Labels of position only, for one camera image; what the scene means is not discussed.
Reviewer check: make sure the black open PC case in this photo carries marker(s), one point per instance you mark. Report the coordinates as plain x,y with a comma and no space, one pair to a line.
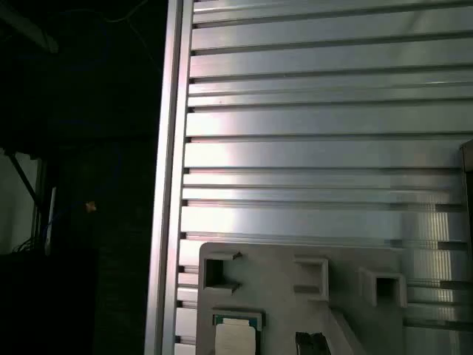
466,222

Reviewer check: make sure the grey parts rack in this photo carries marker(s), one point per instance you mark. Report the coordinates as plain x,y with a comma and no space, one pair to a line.
273,296

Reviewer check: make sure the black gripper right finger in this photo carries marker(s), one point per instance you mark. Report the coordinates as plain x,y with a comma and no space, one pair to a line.
319,346

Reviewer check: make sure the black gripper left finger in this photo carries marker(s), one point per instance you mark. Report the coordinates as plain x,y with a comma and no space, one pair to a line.
303,345

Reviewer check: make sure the silver green CPU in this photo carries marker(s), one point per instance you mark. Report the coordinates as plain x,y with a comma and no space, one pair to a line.
238,334

